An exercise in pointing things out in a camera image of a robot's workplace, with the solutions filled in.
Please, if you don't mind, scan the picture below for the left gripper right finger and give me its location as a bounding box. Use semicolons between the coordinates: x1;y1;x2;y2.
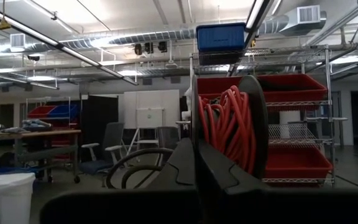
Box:
196;139;270;224

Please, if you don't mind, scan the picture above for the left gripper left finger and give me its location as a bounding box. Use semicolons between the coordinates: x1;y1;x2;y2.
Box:
146;138;197;190

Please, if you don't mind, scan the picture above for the black wire spool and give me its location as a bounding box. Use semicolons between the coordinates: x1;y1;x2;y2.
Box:
190;74;269;180

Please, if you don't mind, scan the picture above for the dark mesh chair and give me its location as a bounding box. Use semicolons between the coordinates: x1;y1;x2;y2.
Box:
155;126;180;166

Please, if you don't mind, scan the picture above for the white step ladder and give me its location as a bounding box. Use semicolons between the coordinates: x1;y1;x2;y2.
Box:
125;107;167;158

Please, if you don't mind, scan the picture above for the white cabinet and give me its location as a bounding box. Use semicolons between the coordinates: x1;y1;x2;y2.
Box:
123;89;181;129

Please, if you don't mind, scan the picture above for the grey office chair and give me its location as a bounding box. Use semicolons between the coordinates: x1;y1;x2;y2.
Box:
78;121;126;184

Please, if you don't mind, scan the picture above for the black partition panel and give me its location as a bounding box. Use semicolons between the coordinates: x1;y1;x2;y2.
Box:
80;95;119;147

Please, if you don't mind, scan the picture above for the blue storage bin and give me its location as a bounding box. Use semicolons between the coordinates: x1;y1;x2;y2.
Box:
196;22;247;53

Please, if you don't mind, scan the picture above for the shelf with red blue bins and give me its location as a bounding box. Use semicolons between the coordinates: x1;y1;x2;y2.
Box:
25;96;81;147

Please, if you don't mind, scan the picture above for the long ceiling light bar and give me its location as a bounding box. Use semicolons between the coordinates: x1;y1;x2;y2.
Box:
0;2;139;86
244;0;276;47

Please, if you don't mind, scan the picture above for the cluttered wooden workbench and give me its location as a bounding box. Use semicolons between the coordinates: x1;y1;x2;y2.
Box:
0;118;82;184

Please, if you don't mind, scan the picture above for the white waste bin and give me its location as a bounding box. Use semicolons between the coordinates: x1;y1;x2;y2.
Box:
0;172;36;224

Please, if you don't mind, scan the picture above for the black camera cable loop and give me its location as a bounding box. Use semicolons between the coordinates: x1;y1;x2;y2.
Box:
105;147;175;190

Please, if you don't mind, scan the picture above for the wire shelf with red bins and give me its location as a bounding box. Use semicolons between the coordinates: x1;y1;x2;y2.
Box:
188;45;337;188

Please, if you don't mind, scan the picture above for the silver ceiling air duct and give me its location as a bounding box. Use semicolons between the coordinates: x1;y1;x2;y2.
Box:
9;5;328;52

